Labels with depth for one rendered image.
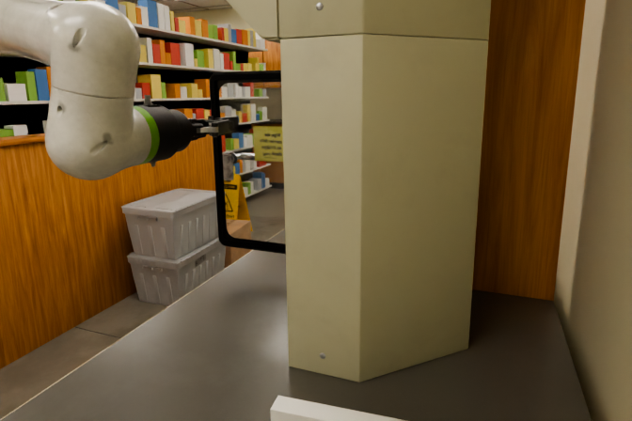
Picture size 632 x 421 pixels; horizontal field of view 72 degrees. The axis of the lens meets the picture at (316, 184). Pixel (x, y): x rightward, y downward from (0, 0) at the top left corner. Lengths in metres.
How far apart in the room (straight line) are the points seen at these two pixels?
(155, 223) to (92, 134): 2.28
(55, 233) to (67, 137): 2.23
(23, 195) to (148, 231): 0.71
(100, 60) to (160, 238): 2.35
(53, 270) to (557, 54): 2.62
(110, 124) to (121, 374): 0.37
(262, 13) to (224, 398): 0.51
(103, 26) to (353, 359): 0.54
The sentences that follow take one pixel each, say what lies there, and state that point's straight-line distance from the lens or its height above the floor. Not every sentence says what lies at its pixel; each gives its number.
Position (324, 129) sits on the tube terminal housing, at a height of 1.30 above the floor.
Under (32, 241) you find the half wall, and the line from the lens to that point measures 2.78.
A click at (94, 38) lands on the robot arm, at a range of 0.62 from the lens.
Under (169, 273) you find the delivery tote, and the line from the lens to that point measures 2.95.
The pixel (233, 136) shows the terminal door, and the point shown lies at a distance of 0.99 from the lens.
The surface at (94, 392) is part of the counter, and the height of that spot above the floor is 0.94.
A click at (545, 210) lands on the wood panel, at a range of 0.93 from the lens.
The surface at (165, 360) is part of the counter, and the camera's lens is 0.76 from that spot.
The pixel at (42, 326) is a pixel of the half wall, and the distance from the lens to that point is 2.94.
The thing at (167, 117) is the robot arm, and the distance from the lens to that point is 0.75.
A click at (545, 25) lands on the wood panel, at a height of 1.45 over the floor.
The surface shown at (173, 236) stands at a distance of 2.84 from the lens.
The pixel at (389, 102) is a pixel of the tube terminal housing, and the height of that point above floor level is 1.33.
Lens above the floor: 1.34
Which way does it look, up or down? 12 degrees down
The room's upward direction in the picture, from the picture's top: 1 degrees counter-clockwise
